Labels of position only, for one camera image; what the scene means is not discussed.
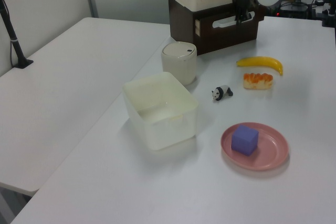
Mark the panda toy figure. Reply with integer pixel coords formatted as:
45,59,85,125
211,84,234,102

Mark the pink plate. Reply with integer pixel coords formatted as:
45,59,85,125
220,122,290,172

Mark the black electronics box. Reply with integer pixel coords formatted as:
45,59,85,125
275,2,309,18

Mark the purple cube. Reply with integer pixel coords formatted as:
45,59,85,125
230,125,259,156

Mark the yellow toy banana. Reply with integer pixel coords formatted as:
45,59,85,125
236,56,284,76

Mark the cream mini trash can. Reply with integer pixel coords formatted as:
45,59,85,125
161,41,198,86

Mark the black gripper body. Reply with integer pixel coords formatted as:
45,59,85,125
232,0,255,17

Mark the toy bread with orange topping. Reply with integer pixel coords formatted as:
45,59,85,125
243,72,274,90

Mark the white plastic bin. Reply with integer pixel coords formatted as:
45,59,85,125
122,71,200,152

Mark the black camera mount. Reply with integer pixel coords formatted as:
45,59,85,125
313,0,336,28

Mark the dark brown wooden cabinet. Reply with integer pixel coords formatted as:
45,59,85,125
167,0,265,56

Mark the dark drawer with white handle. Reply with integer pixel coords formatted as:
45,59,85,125
195,10,258,51

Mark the black pole stand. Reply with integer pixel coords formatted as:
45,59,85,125
0,0,34,69

